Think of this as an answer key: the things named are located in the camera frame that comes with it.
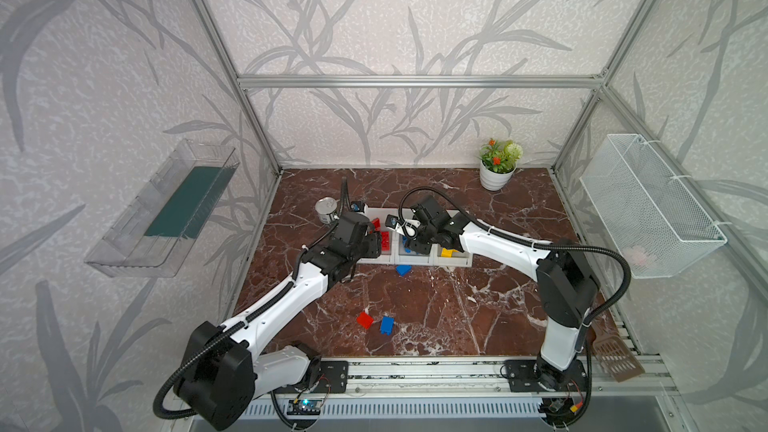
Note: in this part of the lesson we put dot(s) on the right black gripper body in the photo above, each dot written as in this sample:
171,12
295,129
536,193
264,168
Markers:
413,240

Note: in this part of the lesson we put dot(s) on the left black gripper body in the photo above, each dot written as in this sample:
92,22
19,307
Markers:
372,243

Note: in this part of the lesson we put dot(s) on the long red lego brick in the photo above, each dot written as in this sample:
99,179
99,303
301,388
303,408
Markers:
385,242

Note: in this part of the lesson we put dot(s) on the blue lego brick top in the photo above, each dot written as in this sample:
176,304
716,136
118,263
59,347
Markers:
403,270

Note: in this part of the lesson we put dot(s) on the blue lego brick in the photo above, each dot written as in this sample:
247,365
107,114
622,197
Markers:
387,325
403,270

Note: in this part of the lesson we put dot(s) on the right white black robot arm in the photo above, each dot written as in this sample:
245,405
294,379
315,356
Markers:
566,283

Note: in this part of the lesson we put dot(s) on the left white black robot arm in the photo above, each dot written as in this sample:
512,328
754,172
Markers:
226,366

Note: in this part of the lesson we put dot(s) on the white right sorting bin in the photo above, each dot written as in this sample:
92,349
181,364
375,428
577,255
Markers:
456,258

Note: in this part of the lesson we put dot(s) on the silver tin can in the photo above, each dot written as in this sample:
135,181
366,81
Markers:
327,209

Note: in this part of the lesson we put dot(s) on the white middle sorting bin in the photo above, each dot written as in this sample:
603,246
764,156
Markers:
404,253

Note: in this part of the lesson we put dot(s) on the red lego brick bottom left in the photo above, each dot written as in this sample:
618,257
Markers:
365,320

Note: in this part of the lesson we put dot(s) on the potted plant white pot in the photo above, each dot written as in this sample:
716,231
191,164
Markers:
498,163

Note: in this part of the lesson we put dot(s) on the green circuit board left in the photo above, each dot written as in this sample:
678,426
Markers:
300,407

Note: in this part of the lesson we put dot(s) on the brown slotted spatula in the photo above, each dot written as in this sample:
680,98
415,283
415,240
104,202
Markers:
615,358

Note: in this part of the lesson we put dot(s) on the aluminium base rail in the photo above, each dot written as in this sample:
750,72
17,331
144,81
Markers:
461,376

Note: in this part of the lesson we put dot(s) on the clear plastic wall shelf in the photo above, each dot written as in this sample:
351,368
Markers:
158,229

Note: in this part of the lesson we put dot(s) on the white wire mesh basket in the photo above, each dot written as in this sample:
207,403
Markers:
652,217

